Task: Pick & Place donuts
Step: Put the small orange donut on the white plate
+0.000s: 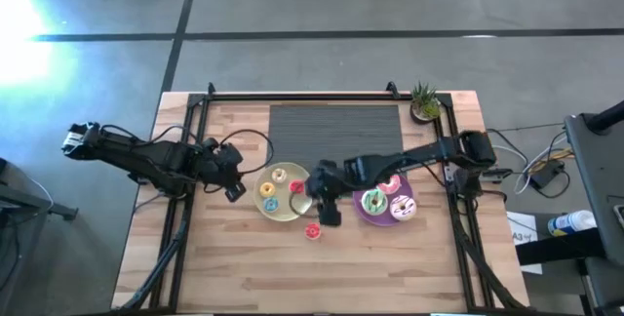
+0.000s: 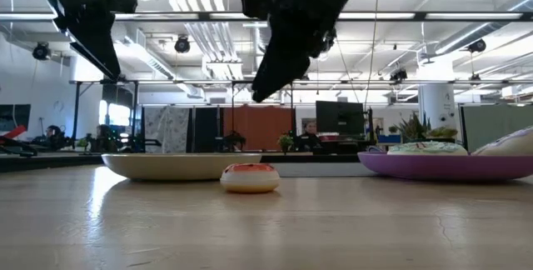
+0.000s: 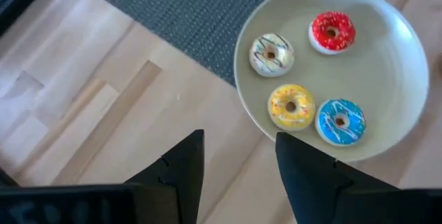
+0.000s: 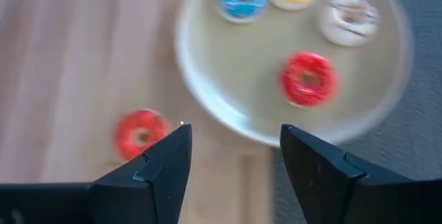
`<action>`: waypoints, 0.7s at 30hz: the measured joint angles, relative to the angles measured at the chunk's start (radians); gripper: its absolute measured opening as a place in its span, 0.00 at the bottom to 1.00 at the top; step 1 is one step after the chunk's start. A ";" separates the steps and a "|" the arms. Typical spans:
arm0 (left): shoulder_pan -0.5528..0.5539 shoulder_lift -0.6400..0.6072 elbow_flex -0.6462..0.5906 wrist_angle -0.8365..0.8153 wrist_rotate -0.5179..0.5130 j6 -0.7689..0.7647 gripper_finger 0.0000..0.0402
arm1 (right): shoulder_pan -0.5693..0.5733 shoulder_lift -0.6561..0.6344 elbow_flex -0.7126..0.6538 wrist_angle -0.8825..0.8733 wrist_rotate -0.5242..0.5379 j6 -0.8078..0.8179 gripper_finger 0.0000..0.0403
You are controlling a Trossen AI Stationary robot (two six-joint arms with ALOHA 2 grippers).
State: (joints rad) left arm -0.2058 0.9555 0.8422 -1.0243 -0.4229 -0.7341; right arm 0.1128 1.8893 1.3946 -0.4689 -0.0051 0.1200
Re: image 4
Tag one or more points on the dark grey ribbed mat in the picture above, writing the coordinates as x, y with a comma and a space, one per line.
424, 113

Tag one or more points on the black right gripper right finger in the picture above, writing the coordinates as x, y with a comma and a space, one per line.
345, 196

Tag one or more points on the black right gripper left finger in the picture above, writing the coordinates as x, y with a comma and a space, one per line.
138, 196

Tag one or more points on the white striped toy donut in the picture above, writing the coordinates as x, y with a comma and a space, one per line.
336, 30

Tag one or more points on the red toy donut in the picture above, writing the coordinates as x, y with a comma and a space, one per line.
293, 82
127, 134

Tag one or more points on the pale yellow plate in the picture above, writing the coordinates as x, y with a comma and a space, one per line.
241, 79

